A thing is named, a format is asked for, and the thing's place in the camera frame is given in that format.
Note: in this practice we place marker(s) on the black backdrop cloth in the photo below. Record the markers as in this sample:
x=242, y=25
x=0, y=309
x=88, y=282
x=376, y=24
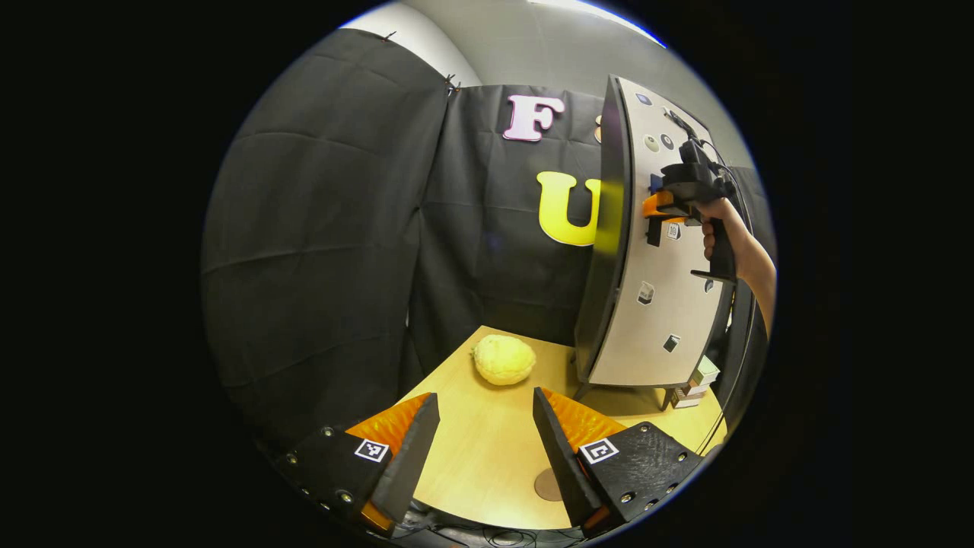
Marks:
x=319, y=228

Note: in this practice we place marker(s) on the ceiling light panel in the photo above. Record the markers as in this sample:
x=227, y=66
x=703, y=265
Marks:
x=601, y=15

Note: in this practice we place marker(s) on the brown paperback book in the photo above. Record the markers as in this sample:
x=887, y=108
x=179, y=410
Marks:
x=696, y=389

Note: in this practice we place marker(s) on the yellow bumpy fruit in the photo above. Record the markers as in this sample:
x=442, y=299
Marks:
x=503, y=360

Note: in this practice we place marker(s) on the green paperback book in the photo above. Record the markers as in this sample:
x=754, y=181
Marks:
x=705, y=371

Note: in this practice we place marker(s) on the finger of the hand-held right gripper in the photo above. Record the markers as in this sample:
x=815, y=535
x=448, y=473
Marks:
x=660, y=205

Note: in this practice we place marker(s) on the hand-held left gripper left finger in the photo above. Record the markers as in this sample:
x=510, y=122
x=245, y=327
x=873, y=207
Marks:
x=415, y=449

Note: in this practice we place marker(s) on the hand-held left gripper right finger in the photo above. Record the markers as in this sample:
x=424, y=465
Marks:
x=559, y=457

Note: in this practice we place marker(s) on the dark grey cabinet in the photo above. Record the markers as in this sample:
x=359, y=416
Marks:
x=605, y=266

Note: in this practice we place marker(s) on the grey-brown paperback book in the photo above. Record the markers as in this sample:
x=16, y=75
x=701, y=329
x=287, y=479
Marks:
x=685, y=400

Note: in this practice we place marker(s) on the round brown coaster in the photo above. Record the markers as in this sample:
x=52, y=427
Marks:
x=546, y=485

